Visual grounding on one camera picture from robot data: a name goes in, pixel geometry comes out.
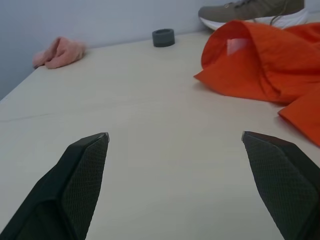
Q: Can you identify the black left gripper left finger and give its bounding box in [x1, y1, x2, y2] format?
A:
[0, 132, 110, 240]

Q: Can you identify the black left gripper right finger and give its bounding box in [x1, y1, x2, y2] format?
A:
[240, 130, 320, 240]

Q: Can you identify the orange fabric garment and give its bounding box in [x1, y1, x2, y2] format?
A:
[193, 20, 320, 147]

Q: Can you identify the pink fluffy cloth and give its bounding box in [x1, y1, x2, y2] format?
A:
[32, 36, 88, 70]

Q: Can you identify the grey sneaker with white sole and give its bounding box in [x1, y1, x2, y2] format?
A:
[198, 0, 309, 31]

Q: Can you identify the dark grey tape roll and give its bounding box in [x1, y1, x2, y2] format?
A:
[151, 28, 175, 48]

